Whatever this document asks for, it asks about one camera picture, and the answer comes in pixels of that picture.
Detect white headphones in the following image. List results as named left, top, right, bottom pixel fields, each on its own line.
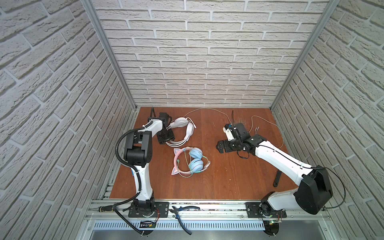
left=164, top=116, right=197, bottom=148

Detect white headphone cable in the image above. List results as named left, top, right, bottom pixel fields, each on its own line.
left=182, top=107, right=285, bottom=149

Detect green headphone cable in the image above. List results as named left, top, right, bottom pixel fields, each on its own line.
left=176, top=149, right=211, bottom=178

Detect pink blue cat-ear headphones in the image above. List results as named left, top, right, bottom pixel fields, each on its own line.
left=171, top=147, right=211, bottom=178

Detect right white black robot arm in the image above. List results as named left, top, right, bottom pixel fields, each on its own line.
left=216, top=123, right=333, bottom=218

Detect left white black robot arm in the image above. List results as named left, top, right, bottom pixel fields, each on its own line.
left=124, top=113, right=175, bottom=215

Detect black yellow screwdriver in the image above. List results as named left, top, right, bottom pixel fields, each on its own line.
left=98, top=205, right=116, bottom=213

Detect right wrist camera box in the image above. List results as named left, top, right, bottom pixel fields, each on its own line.
left=223, top=127, right=235, bottom=141

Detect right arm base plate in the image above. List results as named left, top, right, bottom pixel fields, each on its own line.
left=245, top=202, right=287, bottom=219

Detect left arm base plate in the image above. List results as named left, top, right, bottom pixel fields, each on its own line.
left=128, top=201, right=170, bottom=218

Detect blue handled pliers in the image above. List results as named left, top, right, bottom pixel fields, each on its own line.
left=169, top=205, right=201, bottom=236

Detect aluminium front rail frame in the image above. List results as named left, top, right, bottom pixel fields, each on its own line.
left=86, top=199, right=336, bottom=235

